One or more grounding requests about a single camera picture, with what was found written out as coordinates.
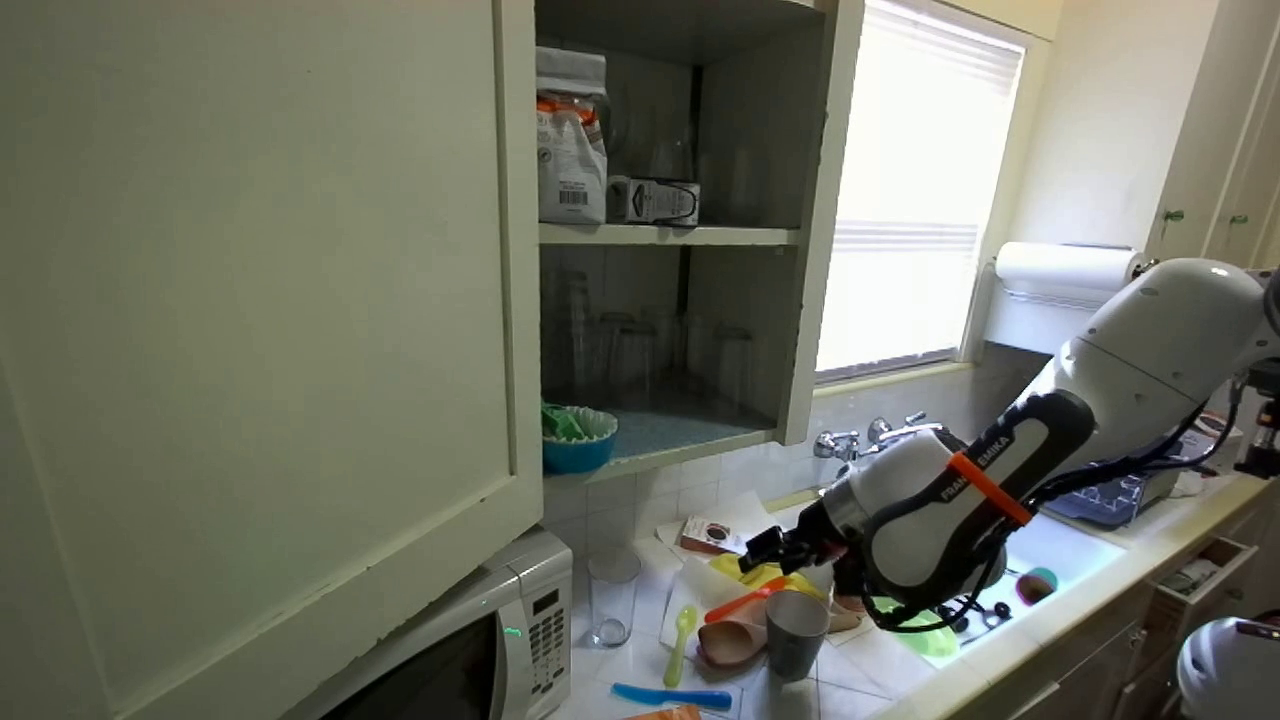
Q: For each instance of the white orange bag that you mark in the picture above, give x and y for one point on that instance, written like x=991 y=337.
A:
x=571 y=138

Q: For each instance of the chrome faucet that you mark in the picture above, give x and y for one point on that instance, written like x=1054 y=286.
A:
x=850 y=447

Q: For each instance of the open wall cabinet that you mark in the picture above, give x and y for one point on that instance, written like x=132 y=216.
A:
x=690 y=305

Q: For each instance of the clear drinking glass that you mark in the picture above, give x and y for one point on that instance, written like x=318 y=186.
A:
x=611 y=602

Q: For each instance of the blue bowl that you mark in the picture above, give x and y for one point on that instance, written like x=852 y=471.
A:
x=577 y=436

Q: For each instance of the small box on shelf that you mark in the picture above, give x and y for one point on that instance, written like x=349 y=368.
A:
x=655 y=203

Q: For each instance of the window blind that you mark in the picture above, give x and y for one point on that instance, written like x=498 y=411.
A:
x=927 y=143

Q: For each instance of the paper towel roll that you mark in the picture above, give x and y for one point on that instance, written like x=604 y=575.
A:
x=1066 y=269

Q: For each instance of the blue dish rack item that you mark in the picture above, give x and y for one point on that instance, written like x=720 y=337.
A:
x=1117 y=501

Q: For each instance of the blue plastic knife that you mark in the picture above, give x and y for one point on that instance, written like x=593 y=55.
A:
x=715 y=701

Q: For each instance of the yellow spoon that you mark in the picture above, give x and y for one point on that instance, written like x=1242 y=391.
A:
x=681 y=633

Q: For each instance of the yellow rubber glove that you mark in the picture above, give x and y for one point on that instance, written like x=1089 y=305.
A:
x=761 y=578

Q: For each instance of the white microwave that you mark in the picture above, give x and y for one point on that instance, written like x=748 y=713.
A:
x=491 y=648

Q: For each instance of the orange spoon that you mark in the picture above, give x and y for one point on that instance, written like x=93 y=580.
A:
x=741 y=602

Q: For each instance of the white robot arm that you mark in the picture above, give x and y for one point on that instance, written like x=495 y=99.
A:
x=927 y=519

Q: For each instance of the wooden spatula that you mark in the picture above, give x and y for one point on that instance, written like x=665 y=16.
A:
x=741 y=637

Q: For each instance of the cream cabinet door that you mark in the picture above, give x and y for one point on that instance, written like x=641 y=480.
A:
x=264 y=337

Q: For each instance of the small pink cup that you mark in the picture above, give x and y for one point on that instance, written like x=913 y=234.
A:
x=1036 y=585

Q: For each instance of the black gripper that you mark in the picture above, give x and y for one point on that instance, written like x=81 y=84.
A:
x=808 y=543

